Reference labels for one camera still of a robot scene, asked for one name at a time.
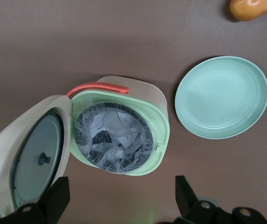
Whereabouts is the cream rice cooker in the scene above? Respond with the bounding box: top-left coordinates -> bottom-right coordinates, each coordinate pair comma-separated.
0,75 -> 171,224

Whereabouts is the orange-brown bread roll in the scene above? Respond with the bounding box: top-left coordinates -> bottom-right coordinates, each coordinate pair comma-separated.
229,0 -> 267,22

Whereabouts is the pale green round plate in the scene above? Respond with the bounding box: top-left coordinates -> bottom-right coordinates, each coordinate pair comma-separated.
174,55 -> 267,140

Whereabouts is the brown table mat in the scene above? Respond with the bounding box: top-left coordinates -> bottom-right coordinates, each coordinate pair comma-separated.
0,0 -> 267,224

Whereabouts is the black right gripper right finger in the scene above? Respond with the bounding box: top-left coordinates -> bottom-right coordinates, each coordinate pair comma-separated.
175,175 -> 267,224

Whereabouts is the clear plastic bag with papers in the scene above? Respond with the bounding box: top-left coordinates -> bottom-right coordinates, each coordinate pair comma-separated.
73,102 -> 154,175

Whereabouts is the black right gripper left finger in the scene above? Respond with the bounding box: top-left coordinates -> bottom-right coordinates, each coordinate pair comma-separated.
0,176 -> 71,224

